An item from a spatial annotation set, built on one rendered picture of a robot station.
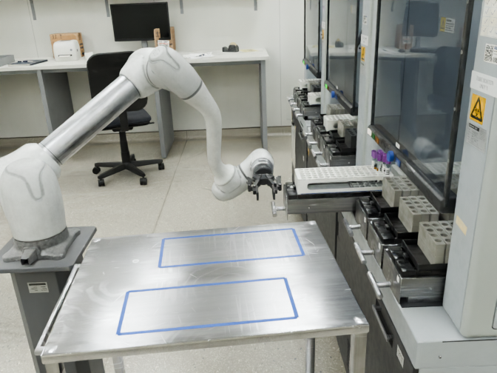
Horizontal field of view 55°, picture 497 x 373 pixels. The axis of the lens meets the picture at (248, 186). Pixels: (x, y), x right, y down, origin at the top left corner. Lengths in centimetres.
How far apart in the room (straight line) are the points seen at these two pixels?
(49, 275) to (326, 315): 89
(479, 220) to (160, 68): 110
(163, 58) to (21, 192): 61
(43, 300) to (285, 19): 389
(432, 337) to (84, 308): 71
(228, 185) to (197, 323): 108
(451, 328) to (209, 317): 51
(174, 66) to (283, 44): 337
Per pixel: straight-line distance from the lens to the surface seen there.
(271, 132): 511
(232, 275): 109
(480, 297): 105
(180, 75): 166
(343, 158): 190
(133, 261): 119
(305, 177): 150
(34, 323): 168
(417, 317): 114
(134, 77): 176
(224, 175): 195
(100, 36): 512
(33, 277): 158
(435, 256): 114
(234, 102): 503
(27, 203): 149
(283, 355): 212
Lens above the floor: 140
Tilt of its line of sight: 22 degrees down
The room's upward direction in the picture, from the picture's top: 2 degrees counter-clockwise
